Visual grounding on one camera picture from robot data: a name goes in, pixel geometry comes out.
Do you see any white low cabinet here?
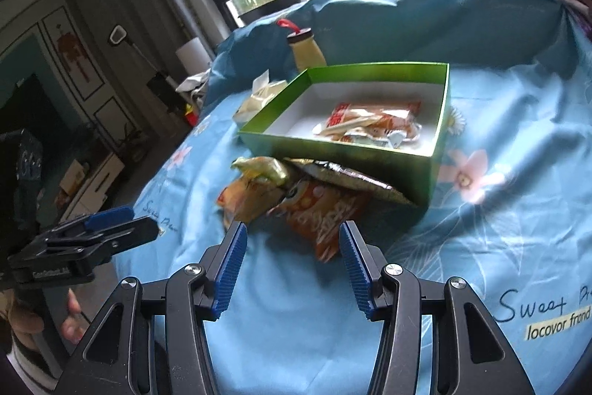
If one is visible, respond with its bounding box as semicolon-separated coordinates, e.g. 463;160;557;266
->
59;153;124;222

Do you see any white paper roll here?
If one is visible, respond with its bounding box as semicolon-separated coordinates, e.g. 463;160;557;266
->
176;37;212;75

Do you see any green cardboard box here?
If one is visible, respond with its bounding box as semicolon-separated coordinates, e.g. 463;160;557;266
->
239;62;450;205

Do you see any black floor stand with mirror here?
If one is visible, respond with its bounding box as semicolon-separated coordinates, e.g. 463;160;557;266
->
108;24;189;113

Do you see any long black planter box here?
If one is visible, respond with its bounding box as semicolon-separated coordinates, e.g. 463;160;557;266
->
239;0;306;25

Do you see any orange-white snack packet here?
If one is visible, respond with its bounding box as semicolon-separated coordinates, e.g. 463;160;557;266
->
267;177;371;262

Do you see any orange biscuit stick packet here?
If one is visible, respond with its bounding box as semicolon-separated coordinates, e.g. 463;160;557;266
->
313;101;421;140

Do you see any dark gold snack packet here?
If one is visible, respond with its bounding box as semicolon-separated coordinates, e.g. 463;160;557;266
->
286;158;413;205

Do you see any white tissue pack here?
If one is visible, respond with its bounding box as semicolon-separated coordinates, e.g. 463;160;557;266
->
233;70;288;127

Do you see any blue floral bedsheet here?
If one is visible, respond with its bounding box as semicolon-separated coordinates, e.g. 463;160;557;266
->
112;0;592;395

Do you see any person's left hand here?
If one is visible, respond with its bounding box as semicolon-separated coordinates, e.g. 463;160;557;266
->
0;288;87;352

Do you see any small white-blue snack packet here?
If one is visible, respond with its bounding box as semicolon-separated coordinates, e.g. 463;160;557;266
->
340;124;420;149

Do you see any yellow drink bottle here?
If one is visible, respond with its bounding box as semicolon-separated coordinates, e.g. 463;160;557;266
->
276;18;327;72

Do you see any striped sleeve forearm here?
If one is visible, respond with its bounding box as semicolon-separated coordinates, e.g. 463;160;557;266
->
7;338;57;395

